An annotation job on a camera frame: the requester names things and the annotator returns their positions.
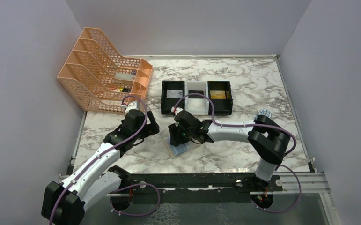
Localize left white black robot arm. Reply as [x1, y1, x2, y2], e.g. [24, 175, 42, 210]
[41, 109, 159, 225]

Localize black left tray bin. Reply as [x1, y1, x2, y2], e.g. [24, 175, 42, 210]
[161, 80, 185, 115]

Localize black right tray bin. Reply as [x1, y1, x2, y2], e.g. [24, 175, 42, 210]
[207, 81, 233, 116]

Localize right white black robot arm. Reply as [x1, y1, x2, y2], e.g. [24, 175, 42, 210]
[168, 108, 293, 191]

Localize black tray bin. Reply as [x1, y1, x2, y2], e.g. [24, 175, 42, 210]
[207, 81, 233, 116]
[161, 80, 185, 115]

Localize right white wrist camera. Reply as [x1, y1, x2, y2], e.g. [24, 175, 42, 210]
[170, 107, 183, 115]

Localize blue white round tin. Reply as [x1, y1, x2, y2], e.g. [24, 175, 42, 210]
[258, 108, 272, 118]

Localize black card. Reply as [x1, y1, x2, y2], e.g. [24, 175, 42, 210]
[188, 90, 205, 99]

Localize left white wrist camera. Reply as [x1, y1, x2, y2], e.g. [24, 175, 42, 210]
[122, 101, 140, 114]

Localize peach plastic file organizer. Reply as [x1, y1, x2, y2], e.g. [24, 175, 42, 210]
[57, 27, 154, 114]

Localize gold card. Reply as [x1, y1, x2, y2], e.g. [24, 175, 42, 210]
[210, 90, 227, 99]

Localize white middle tray bin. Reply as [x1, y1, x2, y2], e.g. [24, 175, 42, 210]
[185, 81, 209, 115]

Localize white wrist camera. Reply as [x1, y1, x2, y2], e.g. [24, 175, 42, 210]
[122, 101, 140, 114]
[170, 107, 183, 115]

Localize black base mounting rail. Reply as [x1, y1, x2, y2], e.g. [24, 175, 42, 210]
[108, 172, 283, 206]

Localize items in organizer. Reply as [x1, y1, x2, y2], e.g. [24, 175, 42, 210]
[100, 66, 137, 105]

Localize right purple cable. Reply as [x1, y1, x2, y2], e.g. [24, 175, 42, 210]
[171, 93, 302, 214]

